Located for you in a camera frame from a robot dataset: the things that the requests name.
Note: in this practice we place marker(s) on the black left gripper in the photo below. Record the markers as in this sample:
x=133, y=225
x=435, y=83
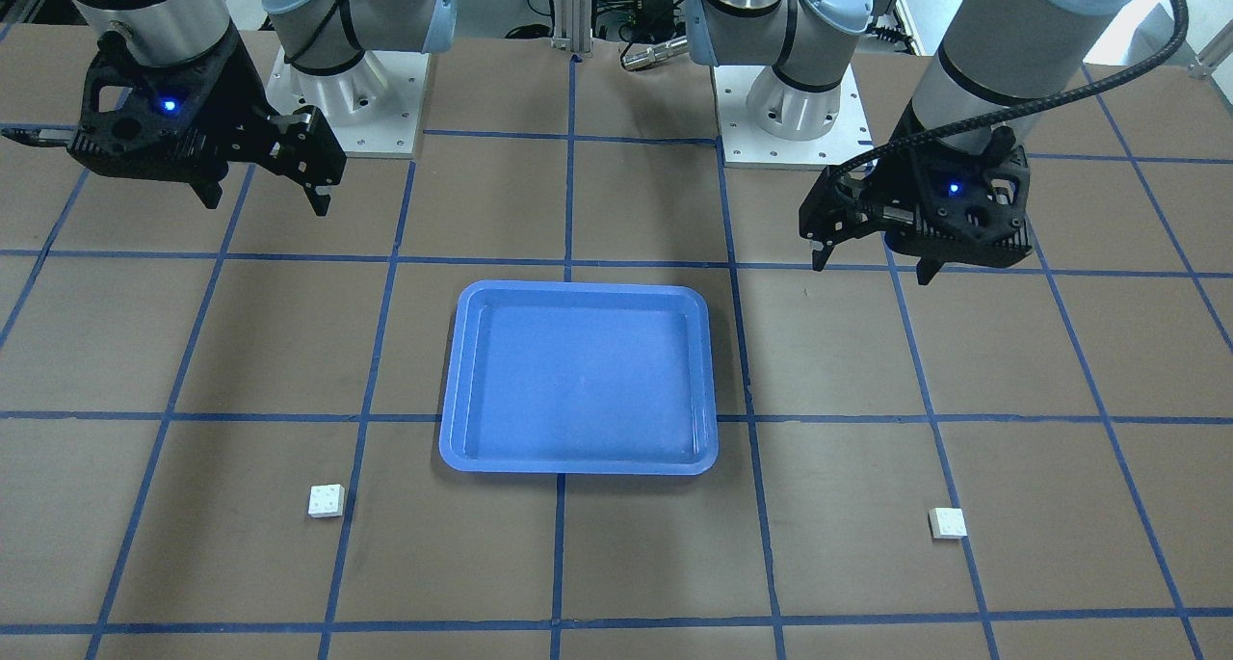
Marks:
x=894, y=176

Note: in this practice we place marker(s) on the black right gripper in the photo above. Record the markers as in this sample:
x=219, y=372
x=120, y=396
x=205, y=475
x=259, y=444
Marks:
x=243, y=103

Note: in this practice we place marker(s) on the white block robot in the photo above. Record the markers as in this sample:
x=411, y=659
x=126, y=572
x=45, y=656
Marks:
x=326, y=501
x=947, y=523

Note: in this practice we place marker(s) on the blue plastic tray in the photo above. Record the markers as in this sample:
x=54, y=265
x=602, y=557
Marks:
x=580, y=378

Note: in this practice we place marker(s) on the silver cylindrical connector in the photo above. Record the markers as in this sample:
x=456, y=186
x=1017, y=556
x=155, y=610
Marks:
x=654, y=54

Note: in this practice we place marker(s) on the black power adapter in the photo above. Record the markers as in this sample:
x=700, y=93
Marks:
x=653, y=14

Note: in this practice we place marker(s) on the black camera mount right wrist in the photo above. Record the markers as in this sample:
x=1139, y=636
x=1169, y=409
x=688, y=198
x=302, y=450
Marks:
x=181, y=123

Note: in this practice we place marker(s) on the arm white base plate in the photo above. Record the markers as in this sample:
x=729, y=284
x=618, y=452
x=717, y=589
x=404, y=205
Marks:
x=765, y=125
x=375, y=109

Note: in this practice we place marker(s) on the aluminium frame post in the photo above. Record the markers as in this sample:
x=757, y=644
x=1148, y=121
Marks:
x=571, y=26

